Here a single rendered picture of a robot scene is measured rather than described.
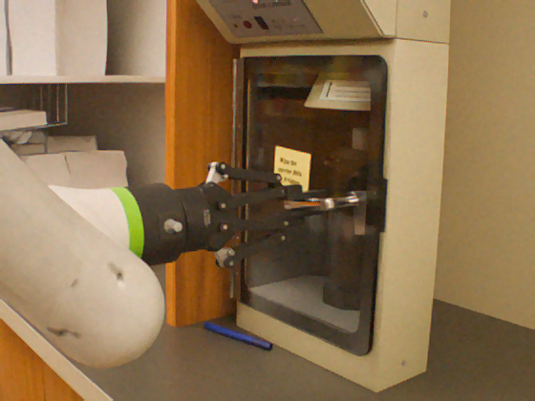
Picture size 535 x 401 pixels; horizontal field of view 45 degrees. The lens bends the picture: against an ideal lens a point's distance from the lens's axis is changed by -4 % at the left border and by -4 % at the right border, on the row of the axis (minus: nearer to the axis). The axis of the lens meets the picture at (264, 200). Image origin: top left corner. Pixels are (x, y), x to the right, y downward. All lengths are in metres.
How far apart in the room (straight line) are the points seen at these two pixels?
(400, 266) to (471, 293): 0.45
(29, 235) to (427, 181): 0.57
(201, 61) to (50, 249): 0.65
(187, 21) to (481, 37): 0.54
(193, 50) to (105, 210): 0.46
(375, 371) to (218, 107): 0.50
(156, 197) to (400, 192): 0.32
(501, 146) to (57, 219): 0.91
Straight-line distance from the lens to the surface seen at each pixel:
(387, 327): 0.90
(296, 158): 0.95
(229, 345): 1.07
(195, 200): 0.75
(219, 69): 1.11
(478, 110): 1.28
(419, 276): 0.93
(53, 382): 1.21
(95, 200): 0.69
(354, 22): 0.83
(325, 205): 0.83
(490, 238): 1.28
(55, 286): 0.51
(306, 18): 0.88
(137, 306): 0.56
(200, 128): 1.09
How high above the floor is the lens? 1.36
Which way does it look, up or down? 10 degrees down
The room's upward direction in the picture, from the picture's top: 1 degrees clockwise
